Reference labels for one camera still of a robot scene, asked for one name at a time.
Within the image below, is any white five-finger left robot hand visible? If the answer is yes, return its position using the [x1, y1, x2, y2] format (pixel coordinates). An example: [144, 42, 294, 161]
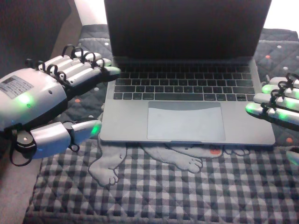
[0, 44, 121, 167]

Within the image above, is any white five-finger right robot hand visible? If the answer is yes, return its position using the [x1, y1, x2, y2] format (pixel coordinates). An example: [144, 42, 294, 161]
[245, 72, 299, 166]

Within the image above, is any silver laptop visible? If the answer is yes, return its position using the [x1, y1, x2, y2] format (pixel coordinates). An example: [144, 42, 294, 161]
[100, 0, 276, 147]

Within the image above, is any grey quilt with bear print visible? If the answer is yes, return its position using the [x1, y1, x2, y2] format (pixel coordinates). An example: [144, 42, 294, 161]
[24, 23, 299, 224]

